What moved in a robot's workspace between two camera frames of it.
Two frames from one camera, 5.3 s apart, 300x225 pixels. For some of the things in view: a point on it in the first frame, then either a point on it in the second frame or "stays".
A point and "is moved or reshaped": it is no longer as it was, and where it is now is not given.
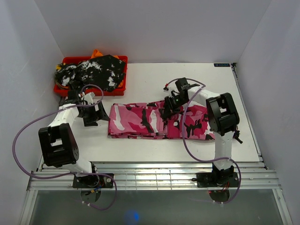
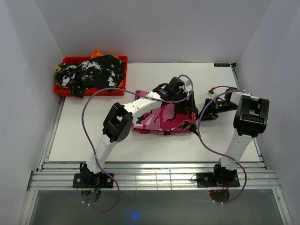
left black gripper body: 90,112 → 184,105
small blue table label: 221,64 stays
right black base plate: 216,179 stays
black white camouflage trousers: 105,71 stays
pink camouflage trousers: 132,119 is moved or reshaped
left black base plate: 93,181 stays
